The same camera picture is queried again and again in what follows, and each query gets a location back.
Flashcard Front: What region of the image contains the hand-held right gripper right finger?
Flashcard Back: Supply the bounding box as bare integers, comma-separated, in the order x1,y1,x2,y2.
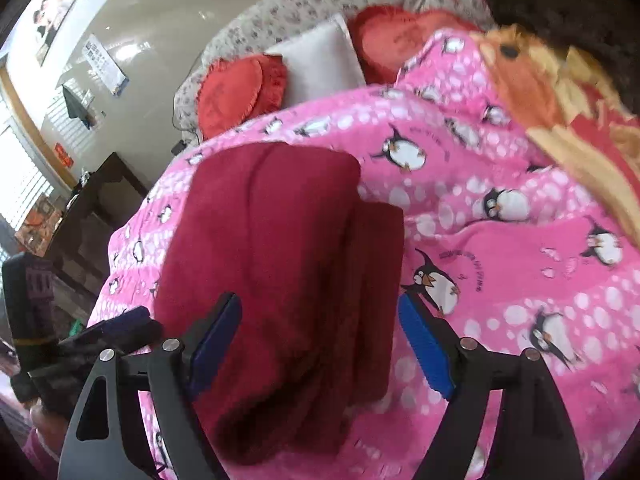
399,294,586,480

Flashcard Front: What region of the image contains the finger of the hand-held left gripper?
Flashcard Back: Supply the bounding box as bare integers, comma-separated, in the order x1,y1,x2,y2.
60,306,165,361

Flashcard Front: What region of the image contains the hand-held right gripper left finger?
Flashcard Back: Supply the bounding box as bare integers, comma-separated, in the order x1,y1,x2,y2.
57,292,244,480

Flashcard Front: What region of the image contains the dark red knit garment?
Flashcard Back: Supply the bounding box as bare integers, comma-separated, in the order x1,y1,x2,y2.
152,142,405,466

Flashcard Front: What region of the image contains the person's left forearm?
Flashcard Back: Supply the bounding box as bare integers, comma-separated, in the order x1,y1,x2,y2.
20,402,68,478

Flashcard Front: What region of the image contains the dark wooden table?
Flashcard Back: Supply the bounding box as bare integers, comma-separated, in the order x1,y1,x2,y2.
47,152,151,293

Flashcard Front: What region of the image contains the pink penguin print blanket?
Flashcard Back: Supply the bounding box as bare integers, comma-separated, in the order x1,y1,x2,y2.
87,27,640,480

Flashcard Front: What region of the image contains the dark hanging cloth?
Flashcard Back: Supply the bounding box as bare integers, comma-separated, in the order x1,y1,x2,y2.
61,85,97,132

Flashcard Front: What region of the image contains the red heart pillow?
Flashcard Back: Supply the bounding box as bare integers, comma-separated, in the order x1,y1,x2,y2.
196,54,288,141
347,5,481,86

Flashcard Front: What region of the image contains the orange yellow printed blanket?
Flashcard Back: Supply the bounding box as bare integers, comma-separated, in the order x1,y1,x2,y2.
470,22,640,241

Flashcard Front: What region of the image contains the white pillow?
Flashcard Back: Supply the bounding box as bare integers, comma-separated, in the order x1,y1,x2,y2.
263,12,368,108

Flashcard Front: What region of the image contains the wall calendar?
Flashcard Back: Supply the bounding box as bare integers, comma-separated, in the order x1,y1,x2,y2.
81,34,128,97

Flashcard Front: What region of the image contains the wall poster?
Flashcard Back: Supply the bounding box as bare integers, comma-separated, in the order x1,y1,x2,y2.
31,0,77,67

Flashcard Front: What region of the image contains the dark carved wooden bed frame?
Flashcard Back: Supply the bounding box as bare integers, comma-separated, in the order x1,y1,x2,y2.
462,0,640,68

